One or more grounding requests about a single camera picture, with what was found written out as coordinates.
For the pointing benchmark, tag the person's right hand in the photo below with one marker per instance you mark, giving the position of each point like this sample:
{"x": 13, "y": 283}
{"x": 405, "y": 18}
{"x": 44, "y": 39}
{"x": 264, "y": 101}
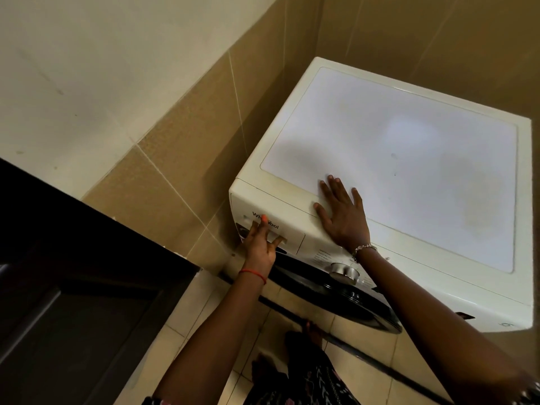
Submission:
{"x": 346, "y": 225}

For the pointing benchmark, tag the person's left hand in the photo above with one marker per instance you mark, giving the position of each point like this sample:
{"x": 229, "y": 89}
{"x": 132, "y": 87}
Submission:
{"x": 256, "y": 253}

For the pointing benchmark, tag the person's right middle finger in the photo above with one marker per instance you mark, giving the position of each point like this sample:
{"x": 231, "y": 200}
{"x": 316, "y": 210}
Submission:
{"x": 336, "y": 188}

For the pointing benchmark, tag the person's right thumb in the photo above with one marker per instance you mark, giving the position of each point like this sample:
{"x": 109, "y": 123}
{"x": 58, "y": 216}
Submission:
{"x": 321, "y": 215}

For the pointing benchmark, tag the person's left fingers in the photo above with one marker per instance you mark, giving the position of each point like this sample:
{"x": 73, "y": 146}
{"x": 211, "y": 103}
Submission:
{"x": 260, "y": 231}

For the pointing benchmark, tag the person's right little finger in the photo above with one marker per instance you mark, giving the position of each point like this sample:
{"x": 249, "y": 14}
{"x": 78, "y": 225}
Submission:
{"x": 357, "y": 200}

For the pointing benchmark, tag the white detergent drawer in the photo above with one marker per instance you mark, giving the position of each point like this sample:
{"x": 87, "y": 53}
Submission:
{"x": 292, "y": 237}

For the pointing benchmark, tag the person's right forearm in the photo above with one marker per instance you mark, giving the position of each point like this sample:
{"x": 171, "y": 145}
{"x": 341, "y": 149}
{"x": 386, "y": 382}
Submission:
{"x": 438, "y": 328}

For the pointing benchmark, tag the person's left forearm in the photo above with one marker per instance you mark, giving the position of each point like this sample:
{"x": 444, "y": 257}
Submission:
{"x": 215, "y": 337}

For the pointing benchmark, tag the silver control knob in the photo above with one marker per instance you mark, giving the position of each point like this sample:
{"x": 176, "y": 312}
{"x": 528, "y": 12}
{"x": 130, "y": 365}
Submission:
{"x": 344, "y": 273}

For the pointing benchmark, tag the white front-load washing machine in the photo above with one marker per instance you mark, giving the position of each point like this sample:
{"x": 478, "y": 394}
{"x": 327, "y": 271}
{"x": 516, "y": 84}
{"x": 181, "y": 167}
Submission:
{"x": 413, "y": 164}

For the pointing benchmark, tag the black round washer door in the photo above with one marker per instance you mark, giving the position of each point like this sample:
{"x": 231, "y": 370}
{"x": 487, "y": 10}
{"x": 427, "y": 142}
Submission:
{"x": 333, "y": 297}

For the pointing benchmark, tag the person's right foot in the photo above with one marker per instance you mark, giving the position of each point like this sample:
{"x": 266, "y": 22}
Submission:
{"x": 314, "y": 332}

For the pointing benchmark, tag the dark patterned garment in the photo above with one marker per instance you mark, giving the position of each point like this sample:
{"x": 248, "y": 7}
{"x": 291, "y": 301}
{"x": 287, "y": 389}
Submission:
{"x": 308, "y": 379}

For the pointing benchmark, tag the dark washer display panel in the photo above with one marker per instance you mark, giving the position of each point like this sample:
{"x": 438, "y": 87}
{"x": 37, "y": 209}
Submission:
{"x": 465, "y": 316}

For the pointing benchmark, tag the dark wooden cabinet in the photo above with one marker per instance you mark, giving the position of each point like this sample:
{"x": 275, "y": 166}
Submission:
{"x": 71, "y": 282}

